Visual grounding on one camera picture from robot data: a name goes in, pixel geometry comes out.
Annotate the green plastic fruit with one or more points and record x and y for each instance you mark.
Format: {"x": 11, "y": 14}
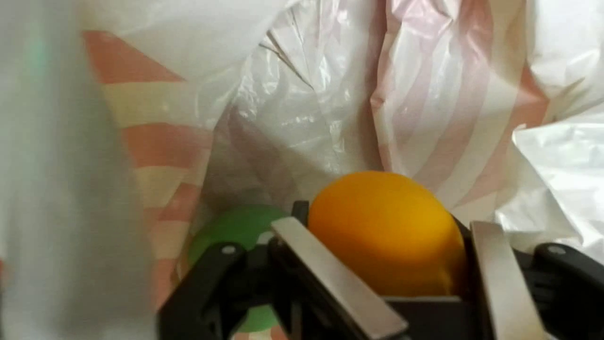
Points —
{"x": 243, "y": 227}

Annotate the white orange plastic bag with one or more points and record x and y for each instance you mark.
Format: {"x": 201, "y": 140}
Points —
{"x": 441, "y": 76}

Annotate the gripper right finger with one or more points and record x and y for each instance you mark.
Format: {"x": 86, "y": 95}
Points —
{"x": 503, "y": 289}

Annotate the orange plastic fruit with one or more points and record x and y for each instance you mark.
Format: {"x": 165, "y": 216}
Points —
{"x": 384, "y": 233}

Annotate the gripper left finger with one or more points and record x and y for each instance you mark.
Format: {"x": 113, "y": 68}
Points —
{"x": 341, "y": 289}

